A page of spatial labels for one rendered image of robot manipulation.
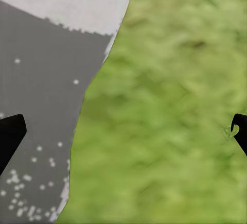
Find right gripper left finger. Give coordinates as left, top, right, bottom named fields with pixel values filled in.
left=0, top=114, right=27, bottom=175

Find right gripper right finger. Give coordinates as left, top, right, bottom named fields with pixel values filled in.
left=224, top=114, right=247, bottom=155

